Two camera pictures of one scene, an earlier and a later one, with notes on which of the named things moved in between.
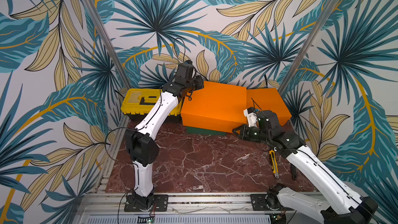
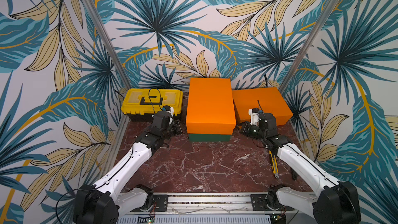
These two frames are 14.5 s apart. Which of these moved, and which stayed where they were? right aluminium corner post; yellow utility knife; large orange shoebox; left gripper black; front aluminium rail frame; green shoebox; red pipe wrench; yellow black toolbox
Moved: green shoebox; left gripper black; large orange shoebox
Stayed: front aluminium rail frame; yellow black toolbox; red pipe wrench; yellow utility knife; right aluminium corner post
